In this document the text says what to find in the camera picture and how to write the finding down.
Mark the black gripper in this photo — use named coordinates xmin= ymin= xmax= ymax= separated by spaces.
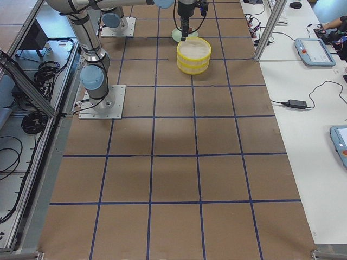
xmin=177 ymin=0 xmax=194 ymax=41

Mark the yellow top steamer layer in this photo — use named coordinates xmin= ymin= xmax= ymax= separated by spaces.
xmin=177 ymin=37 xmax=212 ymax=64

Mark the yellow steamer layer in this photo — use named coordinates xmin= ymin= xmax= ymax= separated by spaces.
xmin=177 ymin=37 xmax=212 ymax=64
xmin=177 ymin=59 xmax=209 ymax=75

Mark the yellow bottom steamer layer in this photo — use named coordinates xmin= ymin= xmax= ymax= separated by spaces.
xmin=177 ymin=59 xmax=209 ymax=75

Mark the person's hand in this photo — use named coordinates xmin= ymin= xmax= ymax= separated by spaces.
xmin=322 ymin=23 xmax=330 ymax=30

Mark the light green plate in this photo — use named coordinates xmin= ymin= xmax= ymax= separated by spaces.
xmin=171 ymin=27 xmax=198 ymax=43

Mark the white keyboard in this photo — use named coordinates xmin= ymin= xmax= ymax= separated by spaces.
xmin=267 ymin=0 xmax=288 ymax=26

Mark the black computer mouse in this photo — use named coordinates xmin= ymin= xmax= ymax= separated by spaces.
xmin=290 ymin=1 xmax=302 ymax=9

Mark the blue teach pendant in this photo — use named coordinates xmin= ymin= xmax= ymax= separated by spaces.
xmin=330 ymin=125 xmax=347 ymax=168
xmin=294 ymin=38 xmax=336 ymax=67

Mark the black power adapter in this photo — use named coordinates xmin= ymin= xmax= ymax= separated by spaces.
xmin=280 ymin=99 xmax=308 ymax=109

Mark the black equipment box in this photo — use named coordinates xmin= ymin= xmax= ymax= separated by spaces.
xmin=19 ymin=20 xmax=48 ymax=57

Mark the diagonal aluminium brace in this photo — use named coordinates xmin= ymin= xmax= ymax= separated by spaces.
xmin=1 ymin=50 xmax=57 ymax=118

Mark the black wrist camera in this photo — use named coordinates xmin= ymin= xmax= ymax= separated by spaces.
xmin=198 ymin=0 xmax=209 ymax=17

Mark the aluminium frame post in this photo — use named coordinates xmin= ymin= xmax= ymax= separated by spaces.
xmin=254 ymin=0 xmax=287 ymax=61

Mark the black coiled cable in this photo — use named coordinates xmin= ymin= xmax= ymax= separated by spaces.
xmin=21 ymin=111 xmax=44 ymax=135

